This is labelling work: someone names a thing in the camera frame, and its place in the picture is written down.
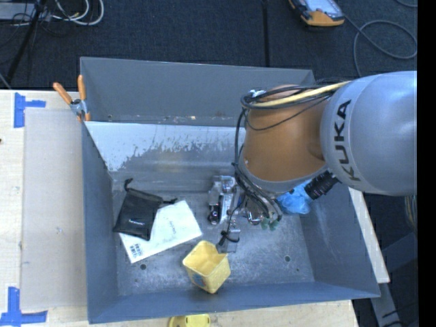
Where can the grey metal bin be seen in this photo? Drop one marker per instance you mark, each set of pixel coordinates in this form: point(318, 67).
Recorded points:
point(170, 169)

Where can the yellow square plastic cup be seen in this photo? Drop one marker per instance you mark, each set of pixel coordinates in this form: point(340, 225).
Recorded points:
point(207, 267)

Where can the black cylinder on white bracket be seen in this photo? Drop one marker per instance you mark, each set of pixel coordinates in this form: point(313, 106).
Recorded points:
point(320, 186)

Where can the white paper booklet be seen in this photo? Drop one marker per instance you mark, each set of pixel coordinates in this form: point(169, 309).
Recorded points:
point(177, 223)

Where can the pale flat board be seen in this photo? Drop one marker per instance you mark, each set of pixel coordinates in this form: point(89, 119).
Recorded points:
point(51, 199)

